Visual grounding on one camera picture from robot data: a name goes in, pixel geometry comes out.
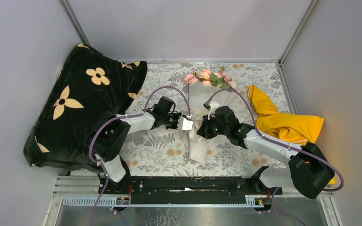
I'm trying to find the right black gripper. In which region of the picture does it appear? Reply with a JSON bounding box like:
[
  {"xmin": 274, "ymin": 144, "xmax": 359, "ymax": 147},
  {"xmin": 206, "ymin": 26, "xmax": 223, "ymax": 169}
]
[{"xmin": 197, "ymin": 113, "xmax": 229, "ymax": 140}]

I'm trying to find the white wrapping paper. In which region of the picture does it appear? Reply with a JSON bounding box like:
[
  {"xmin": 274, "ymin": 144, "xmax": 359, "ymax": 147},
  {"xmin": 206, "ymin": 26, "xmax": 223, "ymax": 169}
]
[{"xmin": 188, "ymin": 81, "xmax": 240, "ymax": 163}]

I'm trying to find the pink fake flower bouquet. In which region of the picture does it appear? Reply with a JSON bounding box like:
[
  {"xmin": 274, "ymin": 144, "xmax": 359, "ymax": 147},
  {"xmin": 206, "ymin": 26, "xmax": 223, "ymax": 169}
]
[{"xmin": 184, "ymin": 66, "xmax": 237, "ymax": 90}]

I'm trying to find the cream ribbon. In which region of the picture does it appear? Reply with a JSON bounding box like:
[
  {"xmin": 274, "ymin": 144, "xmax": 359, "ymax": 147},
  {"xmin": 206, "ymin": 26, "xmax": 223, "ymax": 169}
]
[{"xmin": 148, "ymin": 104, "xmax": 207, "ymax": 142}]

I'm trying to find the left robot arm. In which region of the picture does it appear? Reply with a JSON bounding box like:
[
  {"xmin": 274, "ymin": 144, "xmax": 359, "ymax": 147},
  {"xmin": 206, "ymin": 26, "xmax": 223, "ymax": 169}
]
[{"xmin": 85, "ymin": 96, "xmax": 183, "ymax": 194}]

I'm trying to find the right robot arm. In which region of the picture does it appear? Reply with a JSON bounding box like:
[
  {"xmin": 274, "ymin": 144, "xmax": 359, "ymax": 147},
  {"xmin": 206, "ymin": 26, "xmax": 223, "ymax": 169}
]
[{"xmin": 197, "ymin": 102, "xmax": 336, "ymax": 199}]

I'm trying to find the floral tablecloth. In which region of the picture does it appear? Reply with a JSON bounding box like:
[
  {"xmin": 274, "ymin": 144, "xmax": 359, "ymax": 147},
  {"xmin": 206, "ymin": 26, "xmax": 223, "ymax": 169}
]
[{"xmin": 120, "ymin": 62, "xmax": 289, "ymax": 177}]

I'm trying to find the black flower-pattern blanket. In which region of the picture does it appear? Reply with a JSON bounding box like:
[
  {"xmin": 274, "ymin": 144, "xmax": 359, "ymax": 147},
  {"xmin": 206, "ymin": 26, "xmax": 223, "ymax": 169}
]
[{"xmin": 23, "ymin": 43, "xmax": 148, "ymax": 172}]

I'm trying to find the yellow cloth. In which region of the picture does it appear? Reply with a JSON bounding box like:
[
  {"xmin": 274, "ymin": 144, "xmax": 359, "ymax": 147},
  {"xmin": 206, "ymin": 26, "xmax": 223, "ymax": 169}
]
[{"xmin": 247, "ymin": 84, "xmax": 336, "ymax": 185}]

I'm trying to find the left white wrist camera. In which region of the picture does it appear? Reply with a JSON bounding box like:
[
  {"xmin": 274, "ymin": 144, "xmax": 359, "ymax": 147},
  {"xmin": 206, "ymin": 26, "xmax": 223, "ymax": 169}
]
[{"xmin": 177, "ymin": 115, "xmax": 193, "ymax": 131}]

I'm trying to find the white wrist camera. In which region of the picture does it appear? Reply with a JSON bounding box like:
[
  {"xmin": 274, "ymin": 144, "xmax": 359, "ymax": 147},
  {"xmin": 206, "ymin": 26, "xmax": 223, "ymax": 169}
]
[
  {"xmin": 203, "ymin": 100, "xmax": 220, "ymax": 117},
  {"xmin": 177, "ymin": 115, "xmax": 193, "ymax": 131}
]

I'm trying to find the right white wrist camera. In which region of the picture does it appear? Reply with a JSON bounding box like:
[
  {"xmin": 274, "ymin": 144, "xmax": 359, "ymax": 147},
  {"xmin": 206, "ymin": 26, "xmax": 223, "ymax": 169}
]
[{"xmin": 203, "ymin": 100, "xmax": 220, "ymax": 117}]

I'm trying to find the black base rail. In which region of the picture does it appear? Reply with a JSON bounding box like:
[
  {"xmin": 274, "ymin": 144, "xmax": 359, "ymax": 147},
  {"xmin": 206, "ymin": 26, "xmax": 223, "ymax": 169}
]
[{"xmin": 98, "ymin": 176, "xmax": 282, "ymax": 205}]

